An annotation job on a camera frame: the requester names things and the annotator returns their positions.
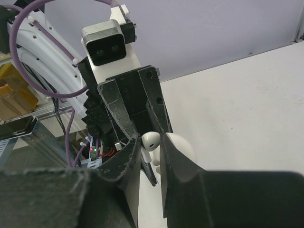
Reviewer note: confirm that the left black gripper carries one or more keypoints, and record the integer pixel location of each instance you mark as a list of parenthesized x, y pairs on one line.
[(125, 105)]

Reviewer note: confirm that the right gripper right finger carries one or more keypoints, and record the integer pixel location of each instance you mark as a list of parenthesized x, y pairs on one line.
[(244, 199)]

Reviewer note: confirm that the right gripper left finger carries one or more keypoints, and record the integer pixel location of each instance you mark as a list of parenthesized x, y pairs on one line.
[(107, 197)]

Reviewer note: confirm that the white charging case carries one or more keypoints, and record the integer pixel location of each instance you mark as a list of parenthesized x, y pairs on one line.
[(175, 166)]

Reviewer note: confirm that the white earbud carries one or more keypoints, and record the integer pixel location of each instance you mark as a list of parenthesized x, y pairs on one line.
[(150, 142)]

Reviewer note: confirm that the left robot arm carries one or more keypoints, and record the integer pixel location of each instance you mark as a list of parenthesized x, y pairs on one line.
[(45, 60)]

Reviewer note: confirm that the small green-lit circuit board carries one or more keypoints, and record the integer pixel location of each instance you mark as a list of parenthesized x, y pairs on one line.
[(95, 147)]

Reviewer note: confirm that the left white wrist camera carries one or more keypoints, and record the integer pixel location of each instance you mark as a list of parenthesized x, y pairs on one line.
[(108, 45)]

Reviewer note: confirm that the aluminium front rail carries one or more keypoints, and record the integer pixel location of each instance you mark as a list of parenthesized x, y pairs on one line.
[(44, 110)]

